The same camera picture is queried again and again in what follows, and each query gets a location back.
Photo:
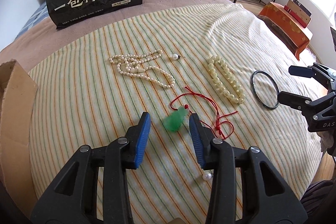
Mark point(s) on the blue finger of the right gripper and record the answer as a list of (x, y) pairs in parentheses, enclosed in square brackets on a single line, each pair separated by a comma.
[(294, 101), (302, 71)]

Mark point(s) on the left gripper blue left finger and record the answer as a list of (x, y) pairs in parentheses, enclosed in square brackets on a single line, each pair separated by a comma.
[(92, 185)]

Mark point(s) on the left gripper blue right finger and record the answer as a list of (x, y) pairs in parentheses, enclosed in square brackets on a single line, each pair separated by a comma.
[(246, 186)]

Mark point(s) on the black bangle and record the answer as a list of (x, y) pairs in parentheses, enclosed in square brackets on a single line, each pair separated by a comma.
[(264, 89)]

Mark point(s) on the pearl earring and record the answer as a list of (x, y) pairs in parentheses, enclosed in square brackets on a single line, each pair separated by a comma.
[(176, 56), (207, 175)]

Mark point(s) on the gloved right hand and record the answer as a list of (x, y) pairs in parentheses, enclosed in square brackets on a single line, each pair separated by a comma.
[(328, 142)]

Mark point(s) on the orange cloth covered table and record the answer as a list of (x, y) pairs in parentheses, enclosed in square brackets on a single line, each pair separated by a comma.
[(291, 26)]

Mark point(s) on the boxes on orange table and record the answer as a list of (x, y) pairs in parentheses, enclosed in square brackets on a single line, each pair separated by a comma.
[(299, 12)]

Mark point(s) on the striped yellow blanket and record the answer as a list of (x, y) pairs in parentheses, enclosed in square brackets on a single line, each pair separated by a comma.
[(92, 90)]

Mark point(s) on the brown cardboard box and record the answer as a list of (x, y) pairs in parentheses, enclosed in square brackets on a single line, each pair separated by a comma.
[(18, 92)]

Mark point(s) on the brown bed cover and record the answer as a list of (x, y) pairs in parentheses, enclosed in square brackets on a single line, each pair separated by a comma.
[(44, 38)]

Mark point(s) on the blue checkered bed sheet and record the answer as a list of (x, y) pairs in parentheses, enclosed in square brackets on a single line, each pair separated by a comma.
[(40, 14)]

